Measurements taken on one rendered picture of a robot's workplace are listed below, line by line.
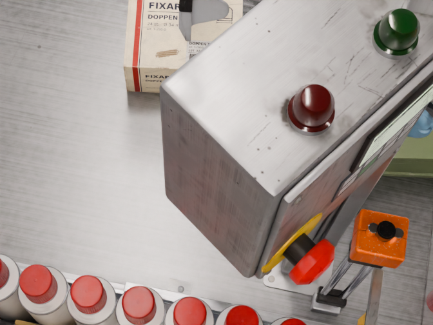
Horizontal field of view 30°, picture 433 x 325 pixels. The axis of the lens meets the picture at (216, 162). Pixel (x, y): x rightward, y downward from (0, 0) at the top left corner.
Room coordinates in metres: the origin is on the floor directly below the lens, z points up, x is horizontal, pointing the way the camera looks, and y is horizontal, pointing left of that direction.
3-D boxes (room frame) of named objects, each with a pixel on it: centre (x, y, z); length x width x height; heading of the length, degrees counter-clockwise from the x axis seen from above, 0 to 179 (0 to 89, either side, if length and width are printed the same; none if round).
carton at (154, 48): (0.58, 0.06, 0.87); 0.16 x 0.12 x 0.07; 94
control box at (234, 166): (0.23, -0.06, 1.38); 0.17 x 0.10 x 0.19; 139
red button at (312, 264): (0.15, -0.07, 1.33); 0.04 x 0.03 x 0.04; 139
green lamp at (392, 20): (0.25, -0.09, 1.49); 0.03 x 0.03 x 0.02
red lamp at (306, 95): (0.19, -0.05, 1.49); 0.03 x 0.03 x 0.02
